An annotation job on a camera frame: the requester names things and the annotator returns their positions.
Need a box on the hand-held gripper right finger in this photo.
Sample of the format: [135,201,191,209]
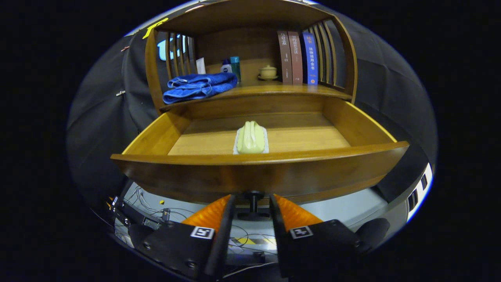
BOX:
[269,193,370,279]

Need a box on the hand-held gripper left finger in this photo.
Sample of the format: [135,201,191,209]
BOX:
[128,194,236,280]

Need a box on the wooden drawer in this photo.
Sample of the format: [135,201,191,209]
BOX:
[111,96,410,220]

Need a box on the wooden cabinet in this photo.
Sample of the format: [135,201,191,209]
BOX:
[144,0,358,114]

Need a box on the yellow black floor tape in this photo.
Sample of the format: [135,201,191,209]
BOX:
[235,237,274,245]

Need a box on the black electronic device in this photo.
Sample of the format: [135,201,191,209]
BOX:
[112,196,173,231]

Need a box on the blue folded towel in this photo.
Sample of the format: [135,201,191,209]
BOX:
[162,72,238,105]

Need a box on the white slotted appliance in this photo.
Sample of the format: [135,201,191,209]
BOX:
[405,163,434,224]

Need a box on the beige lidded teacup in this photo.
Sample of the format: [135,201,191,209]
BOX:
[258,65,279,81]

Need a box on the teal bottle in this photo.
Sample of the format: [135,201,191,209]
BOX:
[230,56,241,83]

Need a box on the dark brown book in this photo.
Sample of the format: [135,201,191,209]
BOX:
[277,31,293,85]

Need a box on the reddish brown book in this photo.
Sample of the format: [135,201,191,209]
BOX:
[288,31,304,85]

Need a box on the blue book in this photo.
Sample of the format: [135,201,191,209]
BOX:
[301,31,318,85]

